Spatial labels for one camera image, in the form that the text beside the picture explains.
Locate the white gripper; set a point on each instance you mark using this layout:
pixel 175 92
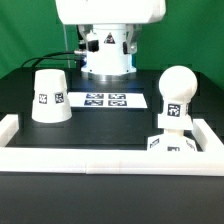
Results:
pixel 130 12

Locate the white lamp bulb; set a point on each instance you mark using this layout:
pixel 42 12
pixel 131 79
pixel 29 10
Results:
pixel 177 85

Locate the white lamp shade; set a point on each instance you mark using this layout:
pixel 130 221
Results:
pixel 50 103

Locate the white lamp base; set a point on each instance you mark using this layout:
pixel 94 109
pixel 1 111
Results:
pixel 172 139

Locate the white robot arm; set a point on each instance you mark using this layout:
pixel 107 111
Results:
pixel 110 30

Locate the white marker sheet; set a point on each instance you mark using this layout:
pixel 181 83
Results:
pixel 107 100

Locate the white U-shaped frame barrier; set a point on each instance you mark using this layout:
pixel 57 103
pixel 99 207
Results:
pixel 209 161

